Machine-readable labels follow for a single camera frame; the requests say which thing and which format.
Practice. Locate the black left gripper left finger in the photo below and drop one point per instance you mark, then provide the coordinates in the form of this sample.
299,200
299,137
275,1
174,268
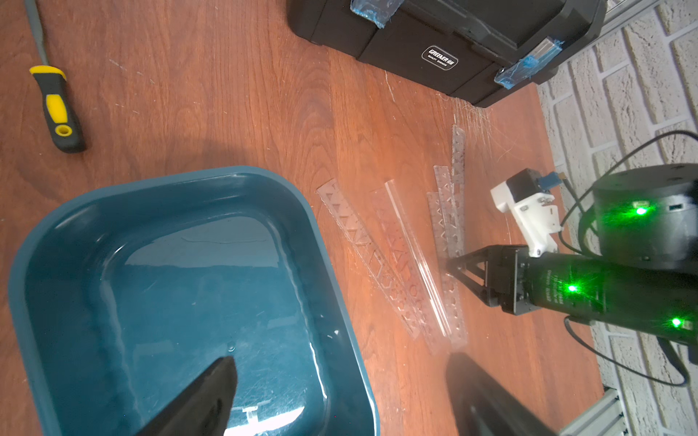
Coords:
203,408

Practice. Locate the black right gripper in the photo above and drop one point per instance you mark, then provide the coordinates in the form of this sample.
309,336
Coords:
495,275

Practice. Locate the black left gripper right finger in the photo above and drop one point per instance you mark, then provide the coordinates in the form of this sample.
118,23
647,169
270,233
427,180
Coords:
482,406

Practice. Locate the clear plain ruler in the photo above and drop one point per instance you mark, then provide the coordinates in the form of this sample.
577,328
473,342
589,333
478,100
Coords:
412,268

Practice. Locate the clear stencil ruler with triangles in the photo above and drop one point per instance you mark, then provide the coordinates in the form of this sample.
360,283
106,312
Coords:
374,260

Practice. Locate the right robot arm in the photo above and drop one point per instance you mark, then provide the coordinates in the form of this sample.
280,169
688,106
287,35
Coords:
644,277

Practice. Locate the teal plastic storage box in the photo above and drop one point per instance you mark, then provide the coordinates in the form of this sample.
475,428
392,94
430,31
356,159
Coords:
121,297

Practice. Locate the black plastic toolbox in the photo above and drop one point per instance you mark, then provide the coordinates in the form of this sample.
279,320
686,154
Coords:
476,51

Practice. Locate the yellow black utility knife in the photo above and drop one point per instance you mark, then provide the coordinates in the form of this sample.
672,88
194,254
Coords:
62,122

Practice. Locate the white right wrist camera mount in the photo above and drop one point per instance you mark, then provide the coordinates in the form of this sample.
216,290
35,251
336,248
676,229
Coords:
527,196

